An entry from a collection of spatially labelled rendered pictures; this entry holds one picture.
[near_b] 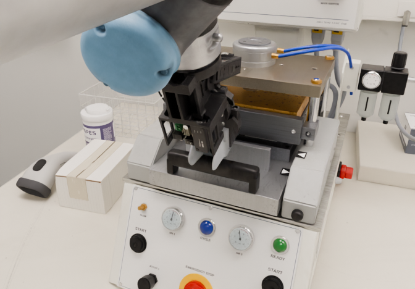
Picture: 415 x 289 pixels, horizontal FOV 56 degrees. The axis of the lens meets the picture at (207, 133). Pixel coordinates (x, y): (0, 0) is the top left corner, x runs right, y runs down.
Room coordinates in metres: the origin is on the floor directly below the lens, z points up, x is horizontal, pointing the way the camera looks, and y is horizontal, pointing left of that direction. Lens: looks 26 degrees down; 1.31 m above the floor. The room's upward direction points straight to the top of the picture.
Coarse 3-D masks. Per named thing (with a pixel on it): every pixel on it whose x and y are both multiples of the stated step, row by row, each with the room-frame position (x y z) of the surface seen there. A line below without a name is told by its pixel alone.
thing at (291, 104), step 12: (240, 96) 0.65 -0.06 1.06; (252, 96) 0.65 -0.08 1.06; (264, 96) 0.65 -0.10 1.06; (276, 96) 0.65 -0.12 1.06; (288, 96) 0.65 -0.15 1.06; (300, 96) 0.65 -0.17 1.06; (252, 108) 0.61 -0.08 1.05; (264, 108) 0.60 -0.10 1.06; (276, 108) 0.60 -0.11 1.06; (288, 108) 0.60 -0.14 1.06; (300, 108) 0.61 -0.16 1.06
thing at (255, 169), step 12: (168, 156) 0.54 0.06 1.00; (180, 156) 0.53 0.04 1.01; (204, 156) 0.52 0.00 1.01; (168, 168) 0.53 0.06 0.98; (192, 168) 0.52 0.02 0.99; (204, 168) 0.51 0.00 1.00; (228, 168) 0.49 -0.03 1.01; (240, 168) 0.49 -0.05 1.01; (252, 168) 0.49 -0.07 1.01; (240, 180) 0.49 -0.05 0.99; (252, 180) 0.48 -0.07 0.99; (252, 192) 0.48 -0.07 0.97
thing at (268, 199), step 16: (176, 144) 0.64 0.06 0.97; (240, 144) 0.56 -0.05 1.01; (160, 160) 0.58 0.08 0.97; (240, 160) 0.56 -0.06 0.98; (256, 160) 0.55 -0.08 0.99; (272, 160) 0.58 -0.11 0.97; (160, 176) 0.54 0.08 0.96; (176, 176) 0.53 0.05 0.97; (192, 176) 0.53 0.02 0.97; (208, 176) 0.53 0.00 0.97; (272, 176) 0.53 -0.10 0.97; (192, 192) 0.52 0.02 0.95; (208, 192) 0.51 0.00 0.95; (224, 192) 0.50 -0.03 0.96; (240, 192) 0.49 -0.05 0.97; (256, 192) 0.48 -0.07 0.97; (272, 192) 0.48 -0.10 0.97; (256, 208) 0.48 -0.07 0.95; (272, 208) 0.47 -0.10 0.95
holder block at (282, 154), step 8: (304, 120) 0.69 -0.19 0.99; (240, 136) 0.62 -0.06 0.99; (256, 144) 0.59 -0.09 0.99; (264, 144) 0.59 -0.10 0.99; (272, 144) 0.59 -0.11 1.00; (280, 144) 0.59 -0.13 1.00; (288, 144) 0.59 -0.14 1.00; (296, 144) 0.63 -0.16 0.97; (272, 152) 0.58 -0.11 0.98; (280, 152) 0.58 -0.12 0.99; (288, 152) 0.57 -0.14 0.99; (280, 160) 0.58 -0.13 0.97; (288, 160) 0.57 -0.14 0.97
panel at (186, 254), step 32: (160, 192) 0.55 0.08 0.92; (128, 224) 0.54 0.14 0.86; (160, 224) 0.53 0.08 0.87; (192, 224) 0.51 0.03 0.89; (224, 224) 0.49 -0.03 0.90; (256, 224) 0.48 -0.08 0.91; (288, 224) 0.46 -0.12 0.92; (128, 256) 0.52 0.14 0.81; (160, 256) 0.50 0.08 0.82; (192, 256) 0.49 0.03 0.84; (224, 256) 0.47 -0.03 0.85; (256, 256) 0.46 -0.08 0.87; (288, 256) 0.44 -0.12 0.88; (128, 288) 0.49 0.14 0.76; (160, 288) 0.48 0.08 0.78; (224, 288) 0.45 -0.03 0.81; (256, 288) 0.43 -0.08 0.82; (288, 288) 0.42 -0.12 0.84
